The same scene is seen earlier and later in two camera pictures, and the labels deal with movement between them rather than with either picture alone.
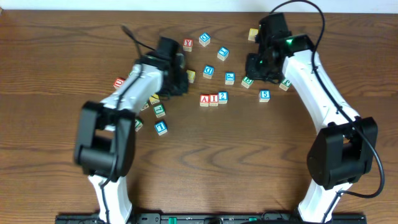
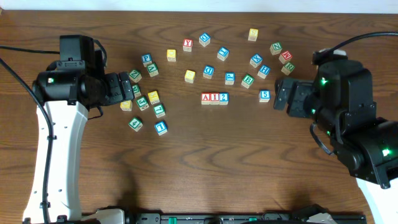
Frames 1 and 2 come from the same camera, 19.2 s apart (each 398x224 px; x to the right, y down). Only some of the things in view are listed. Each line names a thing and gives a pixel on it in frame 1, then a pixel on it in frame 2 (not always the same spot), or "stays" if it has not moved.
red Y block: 187,45 stays
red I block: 213,99 stays
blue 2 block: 222,97 stays
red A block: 204,100 stays
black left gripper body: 175,83 → 108,89
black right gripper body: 257,68 → 304,100
